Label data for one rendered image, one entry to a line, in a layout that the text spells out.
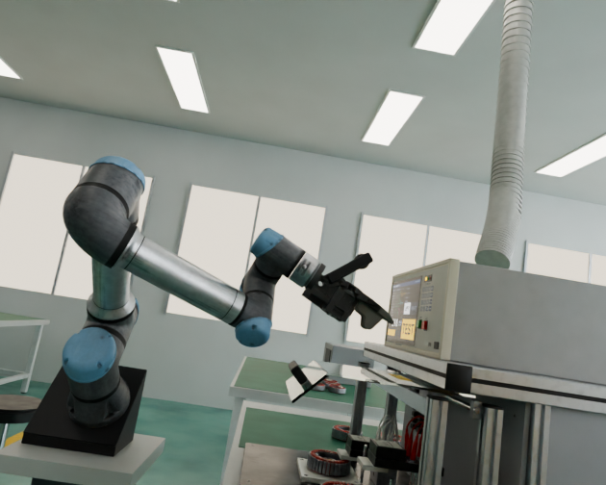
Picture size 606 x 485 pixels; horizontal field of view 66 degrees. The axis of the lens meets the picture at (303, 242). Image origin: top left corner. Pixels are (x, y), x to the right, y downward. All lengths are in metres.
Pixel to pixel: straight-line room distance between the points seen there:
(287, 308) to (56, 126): 3.68
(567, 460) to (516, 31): 2.54
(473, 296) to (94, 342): 0.86
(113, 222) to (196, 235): 4.97
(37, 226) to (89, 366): 5.32
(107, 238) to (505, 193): 2.05
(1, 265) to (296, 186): 3.66
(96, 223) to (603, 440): 0.99
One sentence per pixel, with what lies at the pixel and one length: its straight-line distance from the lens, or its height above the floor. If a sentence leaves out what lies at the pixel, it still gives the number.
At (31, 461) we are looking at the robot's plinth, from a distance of 1.31.
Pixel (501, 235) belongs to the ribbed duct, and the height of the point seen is 1.69.
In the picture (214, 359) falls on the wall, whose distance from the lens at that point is 5.80.
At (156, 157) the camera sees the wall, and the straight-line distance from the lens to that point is 6.23.
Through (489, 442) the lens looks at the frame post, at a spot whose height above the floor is 0.99.
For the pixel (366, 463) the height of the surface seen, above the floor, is 0.88.
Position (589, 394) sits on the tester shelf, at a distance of 0.99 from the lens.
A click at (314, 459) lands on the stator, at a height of 0.81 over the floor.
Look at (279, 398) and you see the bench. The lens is 2.63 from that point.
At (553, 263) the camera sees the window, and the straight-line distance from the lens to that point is 6.89.
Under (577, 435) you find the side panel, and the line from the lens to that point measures 1.01.
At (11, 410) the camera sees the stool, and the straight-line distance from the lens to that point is 2.56.
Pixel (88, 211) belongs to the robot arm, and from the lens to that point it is 0.94.
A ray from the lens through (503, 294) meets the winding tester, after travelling 1.04.
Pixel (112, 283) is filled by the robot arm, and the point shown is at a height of 1.16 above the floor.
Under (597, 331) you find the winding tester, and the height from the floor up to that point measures 1.22.
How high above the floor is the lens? 1.15
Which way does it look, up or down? 10 degrees up
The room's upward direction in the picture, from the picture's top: 9 degrees clockwise
